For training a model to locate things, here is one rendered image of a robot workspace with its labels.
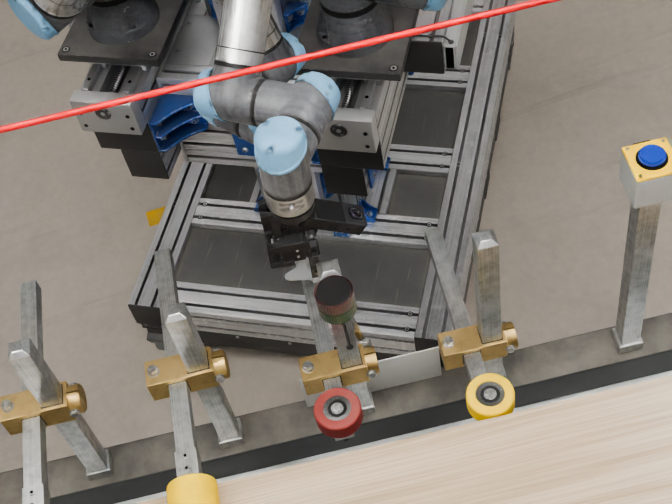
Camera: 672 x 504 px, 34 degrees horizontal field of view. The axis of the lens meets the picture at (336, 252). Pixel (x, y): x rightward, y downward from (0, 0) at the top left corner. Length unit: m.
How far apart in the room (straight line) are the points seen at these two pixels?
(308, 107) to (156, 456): 0.79
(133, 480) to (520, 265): 1.40
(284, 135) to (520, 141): 1.87
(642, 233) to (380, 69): 0.61
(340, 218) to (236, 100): 0.25
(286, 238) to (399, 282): 1.11
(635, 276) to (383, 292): 1.02
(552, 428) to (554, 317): 1.20
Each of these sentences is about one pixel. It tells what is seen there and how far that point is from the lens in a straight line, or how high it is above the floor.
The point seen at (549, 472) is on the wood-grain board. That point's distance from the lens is 1.78.
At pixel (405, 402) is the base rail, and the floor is 0.70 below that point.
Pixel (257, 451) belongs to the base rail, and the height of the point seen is 0.69.
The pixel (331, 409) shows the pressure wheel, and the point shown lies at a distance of 1.85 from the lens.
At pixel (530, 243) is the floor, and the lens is 3.14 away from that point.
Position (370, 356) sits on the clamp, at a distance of 1.94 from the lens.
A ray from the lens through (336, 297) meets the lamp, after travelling 1.67.
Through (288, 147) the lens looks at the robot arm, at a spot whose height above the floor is 1.37.
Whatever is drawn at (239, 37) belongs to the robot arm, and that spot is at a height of 1.41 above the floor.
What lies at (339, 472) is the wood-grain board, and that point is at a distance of 1.80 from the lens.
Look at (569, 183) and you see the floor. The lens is 3.28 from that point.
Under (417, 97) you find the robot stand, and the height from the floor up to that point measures 0.21.
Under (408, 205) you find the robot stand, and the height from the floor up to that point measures 0.21.
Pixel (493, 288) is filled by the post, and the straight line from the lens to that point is 1.83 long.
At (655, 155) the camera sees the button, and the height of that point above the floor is 1.23.
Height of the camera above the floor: 2.52
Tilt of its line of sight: 53 degrees down
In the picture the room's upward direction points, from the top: 13 degrees counter-clockwise
